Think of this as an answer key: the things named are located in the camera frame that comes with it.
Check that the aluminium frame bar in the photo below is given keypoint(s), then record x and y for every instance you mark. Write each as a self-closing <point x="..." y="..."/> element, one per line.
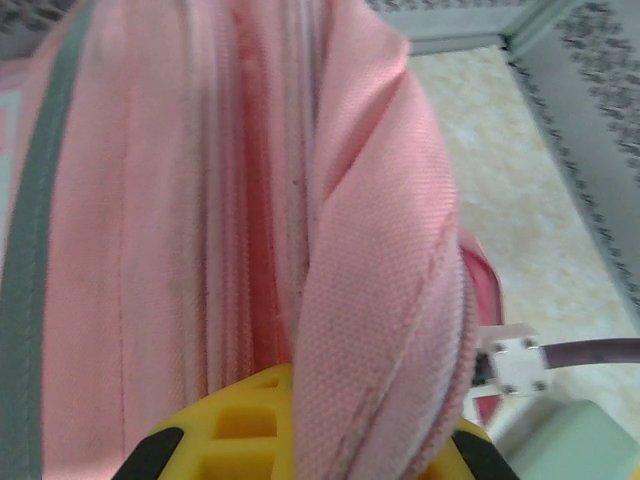
<point x="450" y="44"/>

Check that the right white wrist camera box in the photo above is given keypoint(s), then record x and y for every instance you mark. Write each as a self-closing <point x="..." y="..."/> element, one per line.
<point x="515" y="365"/>

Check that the pale green glasses case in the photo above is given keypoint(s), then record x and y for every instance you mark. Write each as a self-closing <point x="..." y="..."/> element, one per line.
<point x="575" y="445"/>

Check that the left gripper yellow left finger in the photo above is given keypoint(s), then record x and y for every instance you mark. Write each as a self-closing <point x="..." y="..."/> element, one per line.
<point x="235" y="430"/>

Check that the pink backpack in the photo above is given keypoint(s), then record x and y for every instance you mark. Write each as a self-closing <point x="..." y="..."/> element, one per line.
<point x="150" y="200"/>

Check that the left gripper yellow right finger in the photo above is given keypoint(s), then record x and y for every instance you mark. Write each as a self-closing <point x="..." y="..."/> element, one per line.
<point x="475" y="455"/>

